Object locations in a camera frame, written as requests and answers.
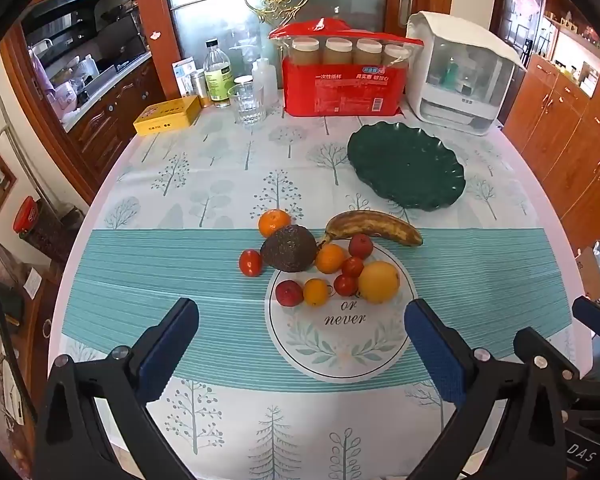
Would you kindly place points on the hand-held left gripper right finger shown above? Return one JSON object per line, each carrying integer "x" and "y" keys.
{"x": 432, "y": 345}

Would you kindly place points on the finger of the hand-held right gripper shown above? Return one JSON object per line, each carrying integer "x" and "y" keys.
{"x": 597, "y": 317}
{"x": 555, "y": 355}

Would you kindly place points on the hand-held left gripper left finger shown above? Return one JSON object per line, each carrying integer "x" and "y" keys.
{"x": 170, "y": 342}

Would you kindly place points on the large yellow orange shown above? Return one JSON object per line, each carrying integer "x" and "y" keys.
{"x": 378, "y": 281}

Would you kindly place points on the red cherry tomato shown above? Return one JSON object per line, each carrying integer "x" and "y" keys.
{"x": 250, "y": 262}
{"x": 352, "y": 266}
{"x": 345, "y": 285}

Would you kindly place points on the small orange kumquat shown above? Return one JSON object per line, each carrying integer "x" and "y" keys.
{"x": 316, "y": 292}

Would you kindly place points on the brown spotted banana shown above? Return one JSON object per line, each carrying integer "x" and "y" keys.
{"x": 375, "y": 225}

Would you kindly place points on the orange tangerine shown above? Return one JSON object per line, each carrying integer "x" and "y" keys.
{"x": 274, "y": 222}
{"x": 330, "y": 258}

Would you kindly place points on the dark avocado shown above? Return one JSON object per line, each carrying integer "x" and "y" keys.
{"x": 287, "y": 250}

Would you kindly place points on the dark green leaf plate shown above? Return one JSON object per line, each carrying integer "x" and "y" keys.
{"x": 405, "y": 165}

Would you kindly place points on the red lidded jar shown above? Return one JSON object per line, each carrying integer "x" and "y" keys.
{"x": 27, "y": 215}

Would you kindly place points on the wooden side cabinet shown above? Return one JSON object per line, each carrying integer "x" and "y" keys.
{"x": 555, "y": 125}

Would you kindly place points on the yellow flat box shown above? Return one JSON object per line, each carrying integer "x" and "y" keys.
{"x": 167, "y": 115}

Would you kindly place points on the white countertop appliance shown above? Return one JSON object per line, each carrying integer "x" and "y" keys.
{"x": 460, "y": 110}

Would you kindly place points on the clear drinking glass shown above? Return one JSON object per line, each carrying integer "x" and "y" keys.
{"x": 246, "y": 105}

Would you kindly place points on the small metal tin can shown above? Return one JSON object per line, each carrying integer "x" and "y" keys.
{"x": 199, "y": 87}

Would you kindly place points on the clear bottle green label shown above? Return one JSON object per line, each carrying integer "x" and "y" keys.
{"x": 218, "y": 80}

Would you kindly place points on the blue white carton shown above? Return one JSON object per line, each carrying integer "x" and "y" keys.
{"x": 185, "y": 75}

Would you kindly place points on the pink white kettle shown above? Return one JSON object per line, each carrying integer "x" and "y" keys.
{"x": 60, "y": 97}

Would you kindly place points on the red paper cup pack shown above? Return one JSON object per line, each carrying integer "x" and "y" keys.
{"x": 340, "y": 90}

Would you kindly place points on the white plastic bottle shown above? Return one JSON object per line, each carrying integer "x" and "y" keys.
{"x": 265, "y": 80}

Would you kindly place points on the purple cloth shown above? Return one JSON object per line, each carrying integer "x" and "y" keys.
{"x": 36, "y": 70}

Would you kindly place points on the black range hood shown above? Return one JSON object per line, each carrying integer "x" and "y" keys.
{"x": 65, "y": 7}

